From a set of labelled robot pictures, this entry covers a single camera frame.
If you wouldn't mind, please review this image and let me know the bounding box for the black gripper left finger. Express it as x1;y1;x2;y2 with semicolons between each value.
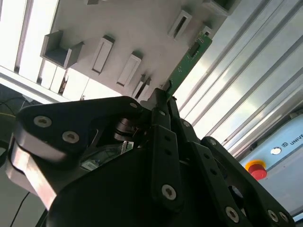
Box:
4;87;186;213

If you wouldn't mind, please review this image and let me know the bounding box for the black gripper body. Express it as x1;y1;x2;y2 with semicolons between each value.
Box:
46;141;251;227

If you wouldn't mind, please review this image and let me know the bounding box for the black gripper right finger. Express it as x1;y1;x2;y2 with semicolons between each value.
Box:
168;98;296;227

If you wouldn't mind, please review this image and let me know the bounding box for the green RAM stick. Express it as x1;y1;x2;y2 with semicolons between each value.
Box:
165;35;213;94

